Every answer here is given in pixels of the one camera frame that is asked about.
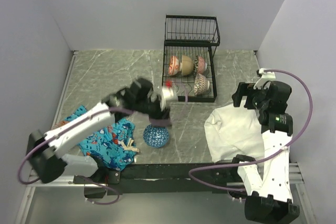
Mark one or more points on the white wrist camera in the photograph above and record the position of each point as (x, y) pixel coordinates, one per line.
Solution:
(265, 76)
(168, 94)

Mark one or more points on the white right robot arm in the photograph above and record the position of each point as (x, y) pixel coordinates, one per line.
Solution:
(269, 198)

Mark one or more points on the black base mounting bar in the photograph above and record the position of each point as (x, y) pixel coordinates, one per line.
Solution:
(165, 178)

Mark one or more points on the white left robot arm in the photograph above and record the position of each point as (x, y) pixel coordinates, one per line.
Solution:
(47, 152)

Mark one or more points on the grey floral patterned bowl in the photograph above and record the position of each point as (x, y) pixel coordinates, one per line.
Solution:
(186, 65)

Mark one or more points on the black wire dish rack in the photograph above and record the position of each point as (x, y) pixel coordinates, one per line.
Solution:
(192, 36)

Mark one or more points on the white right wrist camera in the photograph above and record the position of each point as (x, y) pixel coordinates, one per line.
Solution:
(265, 76)

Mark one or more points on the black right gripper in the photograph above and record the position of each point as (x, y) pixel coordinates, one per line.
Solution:
(247, 89)

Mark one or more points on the red geometric patterned bowl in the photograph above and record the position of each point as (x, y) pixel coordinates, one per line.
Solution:
(201, 84)

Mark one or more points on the orange floral patterned bowl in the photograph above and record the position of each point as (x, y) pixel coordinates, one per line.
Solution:
(174, 66)

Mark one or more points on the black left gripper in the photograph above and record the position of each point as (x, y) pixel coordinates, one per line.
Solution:
(160, 118)

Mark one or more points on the orange diamond patterned bowl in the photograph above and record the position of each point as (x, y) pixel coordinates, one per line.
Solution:
(59, 124)

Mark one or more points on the white cloth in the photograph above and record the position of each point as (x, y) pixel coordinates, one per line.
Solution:
(230, 131)

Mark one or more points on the blue triangle patterned bowl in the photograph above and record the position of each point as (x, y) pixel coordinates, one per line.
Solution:
(156, 137)

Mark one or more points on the blue shark print shorts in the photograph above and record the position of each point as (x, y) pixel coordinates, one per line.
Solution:
(114, 145)

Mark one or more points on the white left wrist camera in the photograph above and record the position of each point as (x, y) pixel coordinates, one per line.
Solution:
(168, 94)

